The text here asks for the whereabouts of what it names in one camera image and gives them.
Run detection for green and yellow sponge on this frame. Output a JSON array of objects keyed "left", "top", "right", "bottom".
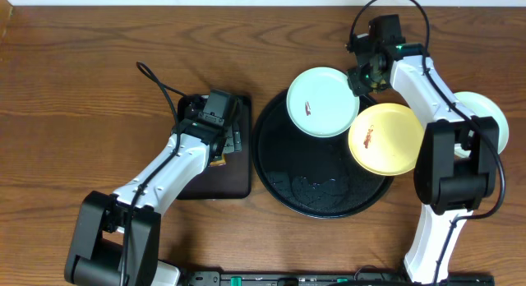
[{"left": 210, "top": 155, "right": 226, "bottom": 167}]

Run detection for pale green plate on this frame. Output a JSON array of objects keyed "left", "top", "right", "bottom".
[
  {"left": 451, "top": 90, "right": 510, "bottom": 159},
  {"left": 286, "top": 67, "right": 360, "bottom": 138}
]

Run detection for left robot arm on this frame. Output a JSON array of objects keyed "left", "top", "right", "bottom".
[{"left": 64, "top": 122, "right": 212, "bottom": 285}]

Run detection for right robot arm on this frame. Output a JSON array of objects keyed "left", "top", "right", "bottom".
[{"left": 346, "top": 36, "right": 505, "bottom": 284}]

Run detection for black rectangular tray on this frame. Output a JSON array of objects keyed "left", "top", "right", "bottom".
[{"left": 178, "top": 95, "right": 251, "bottom": 200}]

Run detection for black round tray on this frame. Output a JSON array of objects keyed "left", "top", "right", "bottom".
[{"left": 251, "top": 90, "right": 394, "bottom": 219}]

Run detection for yellow plate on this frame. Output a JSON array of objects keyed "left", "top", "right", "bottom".
[{"left": 348, "top": 103, "right": 424, "bottom": 176}]

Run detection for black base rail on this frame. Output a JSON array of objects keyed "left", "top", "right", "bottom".
[{"left": 176, "top": 270, "right": 494, "bottom": 286}]

